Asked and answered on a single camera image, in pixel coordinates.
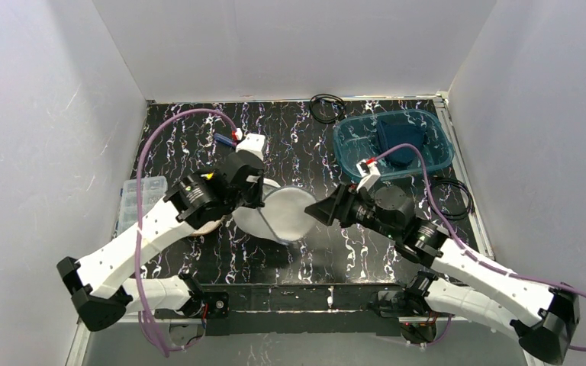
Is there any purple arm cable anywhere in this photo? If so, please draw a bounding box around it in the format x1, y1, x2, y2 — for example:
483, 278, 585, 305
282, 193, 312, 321
135, 108, 238, 358
371, 143, 586, 353

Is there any black cable coil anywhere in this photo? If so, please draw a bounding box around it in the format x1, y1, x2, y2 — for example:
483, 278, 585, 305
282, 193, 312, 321
308, 93, 347, 125
427, 178, 475, 222

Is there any teal plastic bin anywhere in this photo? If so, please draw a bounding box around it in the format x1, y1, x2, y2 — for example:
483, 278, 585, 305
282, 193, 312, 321
333, 109, 454, 181

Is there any white mesh bag tan trim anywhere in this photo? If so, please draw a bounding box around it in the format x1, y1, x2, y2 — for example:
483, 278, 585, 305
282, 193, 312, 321
191, 217, 224, 236

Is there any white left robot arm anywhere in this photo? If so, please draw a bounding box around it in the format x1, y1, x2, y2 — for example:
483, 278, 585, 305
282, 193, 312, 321
56, 150, 265, 332

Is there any blue handled screwdriver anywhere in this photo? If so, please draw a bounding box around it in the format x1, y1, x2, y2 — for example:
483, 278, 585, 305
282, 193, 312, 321
214, 133, 237, 148

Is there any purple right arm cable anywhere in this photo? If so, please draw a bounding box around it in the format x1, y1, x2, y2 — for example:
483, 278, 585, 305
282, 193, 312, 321
371, 143, 586, 353

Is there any clear plastic screw box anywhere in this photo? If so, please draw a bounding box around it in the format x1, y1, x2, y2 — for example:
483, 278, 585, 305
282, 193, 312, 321
114, 176, 168, 236

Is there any black cable coil right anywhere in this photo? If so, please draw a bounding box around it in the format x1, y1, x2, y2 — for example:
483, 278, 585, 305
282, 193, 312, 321
427, 178, 475, 222

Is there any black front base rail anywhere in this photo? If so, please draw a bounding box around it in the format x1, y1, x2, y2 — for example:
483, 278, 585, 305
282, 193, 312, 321
126, 282, 456, 338

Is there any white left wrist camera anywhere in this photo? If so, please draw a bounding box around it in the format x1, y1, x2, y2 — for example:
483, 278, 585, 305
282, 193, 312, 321
232, 129, 267, 161

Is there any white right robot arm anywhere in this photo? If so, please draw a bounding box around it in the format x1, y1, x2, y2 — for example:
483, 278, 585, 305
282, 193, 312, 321
304, 184, 579, 365

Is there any dark blue bra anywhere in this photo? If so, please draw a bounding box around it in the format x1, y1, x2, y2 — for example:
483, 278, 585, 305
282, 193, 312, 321
376, 120, 426, 168

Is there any black cable coil back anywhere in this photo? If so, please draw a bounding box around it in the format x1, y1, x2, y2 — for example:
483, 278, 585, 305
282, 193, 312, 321
308, 93, 347, 125

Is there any white mesh bag blue trim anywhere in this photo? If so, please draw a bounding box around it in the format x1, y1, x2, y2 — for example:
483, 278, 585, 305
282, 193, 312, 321
232, 179, 317, 246

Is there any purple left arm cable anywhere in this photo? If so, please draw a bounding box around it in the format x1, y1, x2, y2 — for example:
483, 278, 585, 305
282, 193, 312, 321
135, 108, 238, 358

